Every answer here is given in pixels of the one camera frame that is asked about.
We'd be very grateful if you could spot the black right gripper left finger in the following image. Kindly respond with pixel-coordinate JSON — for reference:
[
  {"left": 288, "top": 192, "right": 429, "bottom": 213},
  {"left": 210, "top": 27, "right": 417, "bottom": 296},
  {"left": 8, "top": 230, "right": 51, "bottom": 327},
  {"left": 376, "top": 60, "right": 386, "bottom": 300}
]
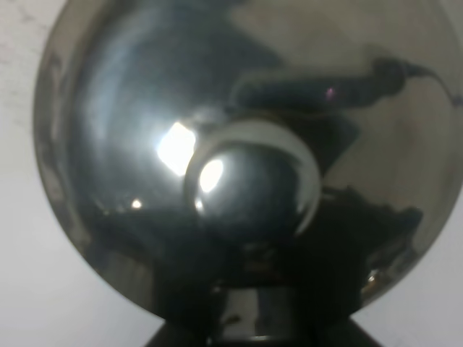
[{"left": 145, "top": 310, "right": 210, "bottom": 347}]

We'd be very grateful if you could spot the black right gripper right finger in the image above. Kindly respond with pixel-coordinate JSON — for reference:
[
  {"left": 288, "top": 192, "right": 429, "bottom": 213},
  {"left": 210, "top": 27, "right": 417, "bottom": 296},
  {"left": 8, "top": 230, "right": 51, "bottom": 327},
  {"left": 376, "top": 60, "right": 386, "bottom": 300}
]
[{"left": 339, "top": 310, "right": 397, "bottom": 346}]

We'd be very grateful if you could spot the stainless steel teapot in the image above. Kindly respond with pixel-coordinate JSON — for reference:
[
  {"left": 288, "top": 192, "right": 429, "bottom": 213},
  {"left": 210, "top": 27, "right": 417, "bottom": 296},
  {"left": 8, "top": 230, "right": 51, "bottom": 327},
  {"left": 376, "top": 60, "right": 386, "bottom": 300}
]
[{"left": 33, "top": 1, "right": 462, "bottom": 341}]

